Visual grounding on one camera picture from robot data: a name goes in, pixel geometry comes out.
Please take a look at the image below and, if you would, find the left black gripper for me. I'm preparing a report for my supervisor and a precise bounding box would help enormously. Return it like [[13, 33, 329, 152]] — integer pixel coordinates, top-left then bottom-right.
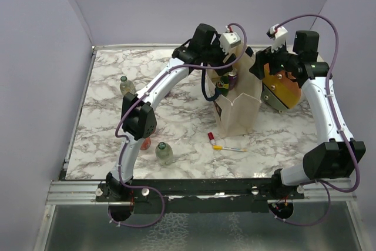
[[201, 35, 236, 75]]

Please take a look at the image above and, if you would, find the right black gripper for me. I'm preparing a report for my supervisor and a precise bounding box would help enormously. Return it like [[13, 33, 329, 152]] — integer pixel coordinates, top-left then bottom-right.
[[250, 38, 299, 79]]

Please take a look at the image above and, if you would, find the purple soda can front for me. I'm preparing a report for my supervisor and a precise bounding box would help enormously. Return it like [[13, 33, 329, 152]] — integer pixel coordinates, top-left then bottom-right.
[[228, 69, 238, 91]]

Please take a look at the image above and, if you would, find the green glass bottle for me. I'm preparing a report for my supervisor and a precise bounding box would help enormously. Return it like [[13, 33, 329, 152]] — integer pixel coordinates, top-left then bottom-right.
[[216, 73, 230, 97]]

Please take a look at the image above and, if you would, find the beige canvas bag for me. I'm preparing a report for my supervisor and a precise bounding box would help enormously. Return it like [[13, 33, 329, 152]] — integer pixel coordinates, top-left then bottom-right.
[[206, 47, 262, 138]]

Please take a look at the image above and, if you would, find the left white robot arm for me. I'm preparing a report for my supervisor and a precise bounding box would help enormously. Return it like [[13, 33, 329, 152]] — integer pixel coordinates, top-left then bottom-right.
[[108, 24, 241, 201]]

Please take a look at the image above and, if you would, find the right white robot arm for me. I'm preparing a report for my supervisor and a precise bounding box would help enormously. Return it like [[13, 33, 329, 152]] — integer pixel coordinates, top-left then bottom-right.
[[249, 26, 365, 199]]

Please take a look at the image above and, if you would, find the cream cylinder orange yellow face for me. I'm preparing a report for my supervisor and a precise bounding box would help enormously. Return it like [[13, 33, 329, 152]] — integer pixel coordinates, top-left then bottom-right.
[[261, 45, 324, 113]]

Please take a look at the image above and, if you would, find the red capped small tube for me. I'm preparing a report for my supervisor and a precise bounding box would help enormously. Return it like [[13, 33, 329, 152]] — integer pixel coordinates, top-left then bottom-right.
[[207, 132, 216, 146]]

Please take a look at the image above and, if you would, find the clear bottle rear left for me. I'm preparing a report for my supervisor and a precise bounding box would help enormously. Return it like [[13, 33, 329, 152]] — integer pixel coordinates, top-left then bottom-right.
[[119, 75, 136, 96]]

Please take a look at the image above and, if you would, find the clear bottle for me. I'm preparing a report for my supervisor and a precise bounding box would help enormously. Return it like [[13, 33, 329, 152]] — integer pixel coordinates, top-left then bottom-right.
[[155, 142, 173, 166], [119, 75, 136, 96]]

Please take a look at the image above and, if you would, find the yellow white pen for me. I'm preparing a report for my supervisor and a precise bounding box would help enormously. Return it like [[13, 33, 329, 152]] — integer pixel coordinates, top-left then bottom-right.
[[212, 145, 247, 152]]

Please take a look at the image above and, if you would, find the red soda can front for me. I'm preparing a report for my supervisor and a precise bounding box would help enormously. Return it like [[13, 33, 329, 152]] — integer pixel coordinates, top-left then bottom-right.
[[140, 137, 151, 150]]

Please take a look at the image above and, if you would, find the clear bottle front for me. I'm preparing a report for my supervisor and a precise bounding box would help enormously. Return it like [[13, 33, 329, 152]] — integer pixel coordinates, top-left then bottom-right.
[[155, 142, 173, 166]]

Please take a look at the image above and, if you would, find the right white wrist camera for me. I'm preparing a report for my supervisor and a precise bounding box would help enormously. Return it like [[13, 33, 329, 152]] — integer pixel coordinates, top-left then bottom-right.
[[267, 25, 288, 53]]

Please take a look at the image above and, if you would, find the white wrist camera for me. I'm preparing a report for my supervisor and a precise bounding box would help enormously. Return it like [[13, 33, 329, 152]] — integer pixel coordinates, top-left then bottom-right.
[[219, 32, 241, 55], [267, 25, 288, 53]]

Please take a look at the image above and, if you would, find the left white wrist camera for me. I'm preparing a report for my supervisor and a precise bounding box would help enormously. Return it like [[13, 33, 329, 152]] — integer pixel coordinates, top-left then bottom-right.
[[219, 32, 241, 55]]

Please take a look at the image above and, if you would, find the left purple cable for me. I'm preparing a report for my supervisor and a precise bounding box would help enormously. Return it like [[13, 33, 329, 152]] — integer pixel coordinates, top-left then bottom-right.
[[114, 22, 248, 228]]

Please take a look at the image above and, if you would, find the purple cable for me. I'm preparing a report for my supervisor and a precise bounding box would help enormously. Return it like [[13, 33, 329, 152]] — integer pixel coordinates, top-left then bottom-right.
[[268, 13, 361, 225], [114, 22, 248, 228]]

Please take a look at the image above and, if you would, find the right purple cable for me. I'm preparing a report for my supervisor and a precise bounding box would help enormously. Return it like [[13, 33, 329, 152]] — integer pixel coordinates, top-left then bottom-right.
[[268, 13, 361, 225]]

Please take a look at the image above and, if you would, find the aluminium frame rail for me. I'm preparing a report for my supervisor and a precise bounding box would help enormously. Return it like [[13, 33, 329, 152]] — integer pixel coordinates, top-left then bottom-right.
[[46, 179, 357, 205]]

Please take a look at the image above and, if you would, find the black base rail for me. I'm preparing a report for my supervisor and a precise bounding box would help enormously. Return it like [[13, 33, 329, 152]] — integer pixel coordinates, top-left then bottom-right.
[[96, 178, 304, 214]]

